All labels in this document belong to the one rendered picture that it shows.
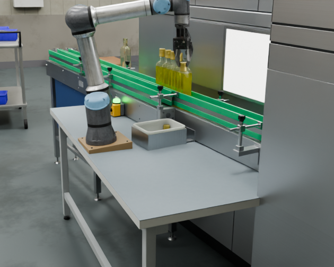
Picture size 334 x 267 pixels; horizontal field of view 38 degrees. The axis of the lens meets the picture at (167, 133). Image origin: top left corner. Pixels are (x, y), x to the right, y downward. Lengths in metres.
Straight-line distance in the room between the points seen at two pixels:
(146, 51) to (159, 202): 1.60
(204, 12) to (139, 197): 1.17
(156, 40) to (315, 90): 1.66
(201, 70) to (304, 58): 1.10
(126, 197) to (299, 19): 0.88
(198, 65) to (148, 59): 0.59
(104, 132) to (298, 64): 1.04
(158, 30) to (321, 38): 1.64
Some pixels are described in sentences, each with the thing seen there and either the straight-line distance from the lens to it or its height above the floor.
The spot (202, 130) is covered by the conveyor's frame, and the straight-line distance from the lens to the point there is 2.39.
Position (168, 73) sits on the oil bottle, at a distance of 2.64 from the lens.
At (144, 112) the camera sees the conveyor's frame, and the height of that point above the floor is 0.83.
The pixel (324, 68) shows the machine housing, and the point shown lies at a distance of 1.58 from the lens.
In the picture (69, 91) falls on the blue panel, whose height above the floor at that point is 0.70.
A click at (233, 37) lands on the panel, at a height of 1.27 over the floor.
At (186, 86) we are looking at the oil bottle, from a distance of 2.55.
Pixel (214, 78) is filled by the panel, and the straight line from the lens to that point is 2.56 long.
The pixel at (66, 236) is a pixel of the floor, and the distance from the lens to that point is 3.13.
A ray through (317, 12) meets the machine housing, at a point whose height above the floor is 1.44.
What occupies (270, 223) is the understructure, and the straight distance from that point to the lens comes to 1.88.
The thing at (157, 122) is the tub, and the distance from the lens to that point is 2.49.
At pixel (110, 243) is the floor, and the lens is 3.02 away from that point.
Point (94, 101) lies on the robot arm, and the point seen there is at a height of 0.98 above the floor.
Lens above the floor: 1.54
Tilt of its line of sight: 18 degrees down
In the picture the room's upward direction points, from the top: 1 degrees clockwise
